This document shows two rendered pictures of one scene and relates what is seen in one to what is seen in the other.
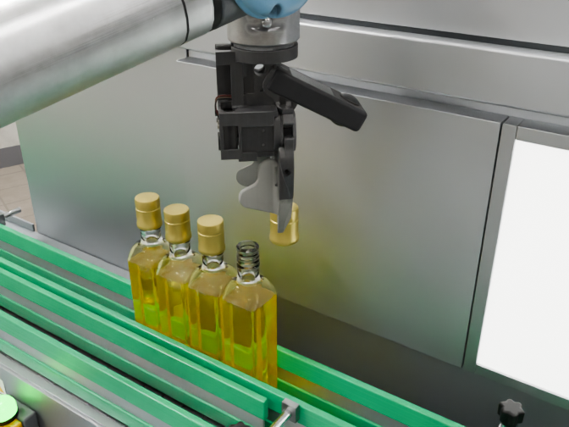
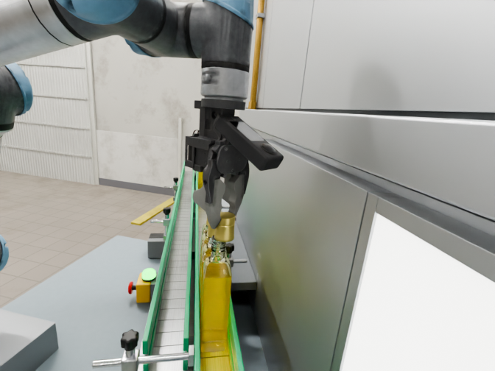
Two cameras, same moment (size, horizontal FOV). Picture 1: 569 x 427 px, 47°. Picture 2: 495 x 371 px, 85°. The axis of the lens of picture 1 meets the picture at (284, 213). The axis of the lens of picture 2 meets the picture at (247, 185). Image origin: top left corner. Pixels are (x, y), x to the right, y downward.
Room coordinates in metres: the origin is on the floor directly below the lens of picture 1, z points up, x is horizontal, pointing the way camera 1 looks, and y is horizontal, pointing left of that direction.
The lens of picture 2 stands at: (0.39, -0.33, 1.39)
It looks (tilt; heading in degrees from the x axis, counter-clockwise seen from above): 15 degrees down; 44
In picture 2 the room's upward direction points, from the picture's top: 5 degrees clockwise
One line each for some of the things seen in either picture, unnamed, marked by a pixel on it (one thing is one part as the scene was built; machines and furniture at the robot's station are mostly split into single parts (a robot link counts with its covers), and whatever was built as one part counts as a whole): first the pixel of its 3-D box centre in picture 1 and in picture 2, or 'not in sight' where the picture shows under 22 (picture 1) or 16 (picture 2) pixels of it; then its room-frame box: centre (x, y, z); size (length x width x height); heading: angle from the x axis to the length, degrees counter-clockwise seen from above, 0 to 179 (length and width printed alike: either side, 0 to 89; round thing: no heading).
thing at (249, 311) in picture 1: (250, 343); (215, 302); (0.71, 0.05, 0.99); 0.06 x 0.06 x 0.21; 55
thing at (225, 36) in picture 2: not in sight; (225, 32); (0.68, 0.02, 1.50); 0.09 x 0.08 x 0.11; 125
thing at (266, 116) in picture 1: (257, 100); (218, 138); (0.68, 0.03, 1.34); 0.09 x 0.08 x 0.12; 97
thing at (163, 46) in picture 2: not in sight; (159, 26); (0.61, 0.09, 1.50); 0.11 x 0.11 x 0.08; 35
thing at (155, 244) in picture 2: not in sight; (158, 245); (0.89, 0.66, 0.79); 0.08 x 0.08 x 0.08; 56
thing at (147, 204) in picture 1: (148, 211); not in sight; (0.81, 0.19, 1.14); 0.04 x 0.04 x 0.04
